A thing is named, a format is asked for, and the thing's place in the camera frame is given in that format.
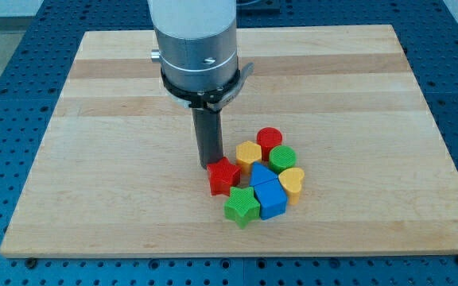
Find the light wooden board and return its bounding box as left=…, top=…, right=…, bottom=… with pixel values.
left=0, top=25, right=458, bottom=258

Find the red cylinder block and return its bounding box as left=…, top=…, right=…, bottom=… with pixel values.
left=256, top=127, right=283, bottom=161

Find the yellow hexagon block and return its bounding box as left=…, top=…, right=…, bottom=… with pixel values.
left=235, top=141, right=262, bottom=175

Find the red star block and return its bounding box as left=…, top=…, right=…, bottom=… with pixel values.
left=207, top=157, right=241, bottom=196

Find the blue triangle block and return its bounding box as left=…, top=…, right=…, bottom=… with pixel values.
left=249, top=162, right=278, bottom=187

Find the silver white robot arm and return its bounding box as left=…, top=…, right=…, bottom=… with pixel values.
left=148, top=0, right=245, bottom=167

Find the yellow heart block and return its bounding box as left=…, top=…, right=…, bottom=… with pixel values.
left=278, top=167, right=305, bottom=205

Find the green cylinder block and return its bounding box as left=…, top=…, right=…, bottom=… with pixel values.
left=269, top=145, right=297, bottom=174

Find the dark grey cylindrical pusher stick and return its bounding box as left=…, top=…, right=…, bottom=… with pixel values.
left=192, top=109, right=223, bottom=169

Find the blue cube block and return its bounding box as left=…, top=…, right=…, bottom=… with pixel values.
left=254, top=179, right=288, bottom=220

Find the black clamp ring with lever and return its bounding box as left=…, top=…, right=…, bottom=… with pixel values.
left=160, top=62, right=254, bottom=113

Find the green star block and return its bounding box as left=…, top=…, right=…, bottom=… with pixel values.
left=223, top=187, right=261, bottom=229

